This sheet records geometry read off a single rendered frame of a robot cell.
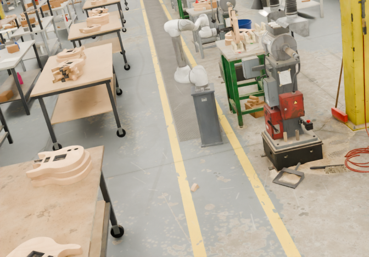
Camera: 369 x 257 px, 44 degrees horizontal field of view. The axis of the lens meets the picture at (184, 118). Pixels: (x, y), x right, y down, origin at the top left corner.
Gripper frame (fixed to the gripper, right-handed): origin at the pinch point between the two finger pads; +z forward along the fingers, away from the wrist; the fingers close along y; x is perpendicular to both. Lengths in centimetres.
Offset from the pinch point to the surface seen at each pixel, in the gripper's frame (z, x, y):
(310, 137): 43, -94, 139
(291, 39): 33, 9, 133
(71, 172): -171, -28, 245
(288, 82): 27, -34, 131
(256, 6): 14, 37, 87
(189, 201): -91, -124, 164
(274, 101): 13, -52, 129
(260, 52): 25.7, -30.1, 24.8
